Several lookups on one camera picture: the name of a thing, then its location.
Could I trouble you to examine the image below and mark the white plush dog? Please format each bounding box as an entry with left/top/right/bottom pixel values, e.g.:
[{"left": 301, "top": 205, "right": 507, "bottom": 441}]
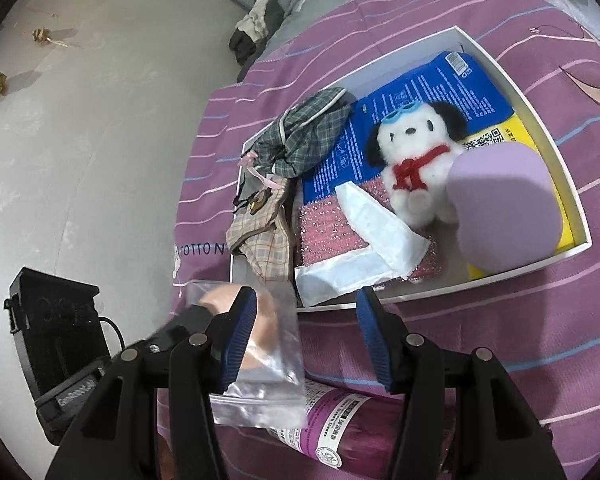
[{"left": 365, "top": 101, "right": 467, "bottom": 231}]

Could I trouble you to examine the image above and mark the green plaid cloth pouch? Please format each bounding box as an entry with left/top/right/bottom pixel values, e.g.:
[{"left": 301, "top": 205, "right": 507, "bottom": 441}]
[{"left": 242, "top": 87, "right": 352, "bottom": 179}]

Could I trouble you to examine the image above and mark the beige plaid cloth pouch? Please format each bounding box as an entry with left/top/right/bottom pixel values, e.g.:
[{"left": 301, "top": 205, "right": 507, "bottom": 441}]
[{"left": 226, "top": 174, "right": 294, "bottom": 282}]

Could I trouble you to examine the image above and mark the white cardboard box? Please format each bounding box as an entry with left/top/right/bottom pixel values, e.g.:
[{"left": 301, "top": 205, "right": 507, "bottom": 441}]
[{"left": 230, "top": 26, "right": 592, "bottom": 311}]

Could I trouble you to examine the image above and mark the blue foil packet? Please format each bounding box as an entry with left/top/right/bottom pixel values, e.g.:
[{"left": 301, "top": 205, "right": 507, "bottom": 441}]
[
  {"left": 350, "top": 51, "right": 514, "bottom": 136},
  {"left": 302, "top": 101, "right": 396, "bottom": 205}
]

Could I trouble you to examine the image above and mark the purple round sponge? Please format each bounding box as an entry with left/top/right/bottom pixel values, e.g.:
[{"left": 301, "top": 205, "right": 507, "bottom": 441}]
[{"left": 446, "top": 140, "right": 564, "bottom": 276}]

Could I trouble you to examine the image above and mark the pink glitter sponge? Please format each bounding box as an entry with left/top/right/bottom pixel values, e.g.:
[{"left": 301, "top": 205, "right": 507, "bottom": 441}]
[{"left": 294, "top": 195, "right": 441, "bottom": 283}]

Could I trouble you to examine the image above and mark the black white crumpled cloth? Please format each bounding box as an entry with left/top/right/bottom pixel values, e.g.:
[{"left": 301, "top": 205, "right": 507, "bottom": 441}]
[{"left": 228, "top": 0, "right": 285, "bottom": 67}]

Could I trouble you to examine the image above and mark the peach puff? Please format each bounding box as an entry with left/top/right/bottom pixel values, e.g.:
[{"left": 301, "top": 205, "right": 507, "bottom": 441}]
[{"left": 172, "top": 278, "right": 306, "bottom": 429}]

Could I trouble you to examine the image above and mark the purple refill pouch bottle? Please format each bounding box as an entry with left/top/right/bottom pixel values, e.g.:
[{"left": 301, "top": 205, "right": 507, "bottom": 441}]
[{"left": 268, "top": 379, "right": 402, "bottom": 479}]

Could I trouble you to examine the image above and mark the yellow QR code packet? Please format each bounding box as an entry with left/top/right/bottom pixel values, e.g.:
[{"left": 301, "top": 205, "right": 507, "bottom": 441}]
[{"left": 462, "top": 115, "right": 577, "bottom": 281}]

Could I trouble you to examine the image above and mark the white face mask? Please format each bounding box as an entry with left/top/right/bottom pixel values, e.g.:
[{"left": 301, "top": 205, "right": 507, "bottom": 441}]
[{"left": 294, "top": 182, "right": 431, "bottom": 307}]

